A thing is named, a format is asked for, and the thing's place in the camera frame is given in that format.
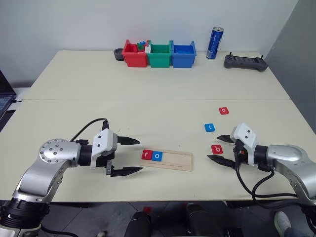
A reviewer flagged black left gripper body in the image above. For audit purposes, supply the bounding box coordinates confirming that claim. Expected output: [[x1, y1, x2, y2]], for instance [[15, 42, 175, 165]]
[[95, 132, 119, 177]]

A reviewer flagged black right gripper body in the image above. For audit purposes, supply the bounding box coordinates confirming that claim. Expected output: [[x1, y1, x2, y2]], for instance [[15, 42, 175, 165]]
[[233, 139, 249, 165]]

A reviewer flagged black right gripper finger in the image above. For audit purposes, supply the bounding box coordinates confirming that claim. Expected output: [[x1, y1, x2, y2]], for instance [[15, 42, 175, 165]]
[[207, 154, 237, 169], [216, 134, 236, 144]]

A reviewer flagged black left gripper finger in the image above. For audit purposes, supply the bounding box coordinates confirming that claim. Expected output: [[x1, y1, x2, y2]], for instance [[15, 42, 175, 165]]
[[117, 136, 141, 146], [110, 166, 144, 178]]

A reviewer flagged red letter b block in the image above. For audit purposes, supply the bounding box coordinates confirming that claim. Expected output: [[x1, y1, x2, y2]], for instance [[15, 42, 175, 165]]
[[211, 144, 225, 155]]

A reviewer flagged wooden letter tray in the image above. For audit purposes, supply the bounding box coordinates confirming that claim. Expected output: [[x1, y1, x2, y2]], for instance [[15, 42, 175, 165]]
[[139, 149, 194, 172]]

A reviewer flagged dark rounded shape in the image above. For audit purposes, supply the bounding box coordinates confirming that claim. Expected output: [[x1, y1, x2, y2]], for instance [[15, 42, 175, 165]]
[[124, 211, 152, 237], [185, 202, 214, 237]]

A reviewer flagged grey remote controller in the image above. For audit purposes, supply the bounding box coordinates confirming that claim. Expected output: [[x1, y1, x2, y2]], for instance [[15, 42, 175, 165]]
[[224, 52, 269, 73]]

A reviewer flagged grey white shoe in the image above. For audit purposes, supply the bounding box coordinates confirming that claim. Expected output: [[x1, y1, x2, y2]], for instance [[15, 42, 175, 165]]
[[274, 210, 292, 237]]

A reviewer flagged red plastic bin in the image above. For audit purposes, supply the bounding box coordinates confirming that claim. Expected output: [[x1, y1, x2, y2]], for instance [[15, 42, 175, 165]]
[[122, 39, 149, 68]]

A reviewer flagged green plastic bin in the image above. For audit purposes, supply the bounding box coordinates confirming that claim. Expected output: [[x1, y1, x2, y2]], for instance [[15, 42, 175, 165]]
[[146, 40, 173, 68]]

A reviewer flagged blue plastic bin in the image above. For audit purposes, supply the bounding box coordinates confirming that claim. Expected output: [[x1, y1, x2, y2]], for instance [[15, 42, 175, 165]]
[[169, 40, 197, 69]]

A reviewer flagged blue drink can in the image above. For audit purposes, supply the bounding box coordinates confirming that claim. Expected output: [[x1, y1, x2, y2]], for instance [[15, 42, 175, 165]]
[[205, 26, 225, 60]]

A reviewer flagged blue jeans leg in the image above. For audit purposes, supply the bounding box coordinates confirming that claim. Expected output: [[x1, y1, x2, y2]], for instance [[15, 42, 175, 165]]
[[283, 228, 316, 237]]

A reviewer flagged dark laptop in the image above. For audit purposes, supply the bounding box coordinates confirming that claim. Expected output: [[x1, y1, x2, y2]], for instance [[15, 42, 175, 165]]
[[0, 70, 17, 132]]

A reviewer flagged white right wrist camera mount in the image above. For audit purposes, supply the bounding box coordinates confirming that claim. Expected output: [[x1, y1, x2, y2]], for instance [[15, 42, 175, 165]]
[[230, 122, 258, 166]]

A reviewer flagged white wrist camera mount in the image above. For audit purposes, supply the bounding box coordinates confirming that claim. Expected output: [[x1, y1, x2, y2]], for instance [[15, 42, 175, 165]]
[[230, 122, 258, 166], [90, 128, 118, 170]]

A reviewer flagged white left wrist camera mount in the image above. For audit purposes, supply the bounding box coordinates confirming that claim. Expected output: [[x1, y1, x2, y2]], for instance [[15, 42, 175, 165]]
[[90, 128, 118, 170]]

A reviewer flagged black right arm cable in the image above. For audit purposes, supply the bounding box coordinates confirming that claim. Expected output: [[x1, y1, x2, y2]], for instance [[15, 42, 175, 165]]
[[234, 159, 305, 206]]

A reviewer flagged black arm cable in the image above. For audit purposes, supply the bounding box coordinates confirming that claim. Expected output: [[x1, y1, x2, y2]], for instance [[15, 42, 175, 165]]
[[234, 159, 305, 206], [70, 118, 110, 143]]

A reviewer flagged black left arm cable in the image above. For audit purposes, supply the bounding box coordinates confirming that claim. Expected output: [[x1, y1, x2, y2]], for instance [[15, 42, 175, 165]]
[[70, 118, 110, 143]]

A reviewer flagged black floor cable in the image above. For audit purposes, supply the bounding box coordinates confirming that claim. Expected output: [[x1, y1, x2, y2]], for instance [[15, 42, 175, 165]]
[[40, 225, 83, 237]]

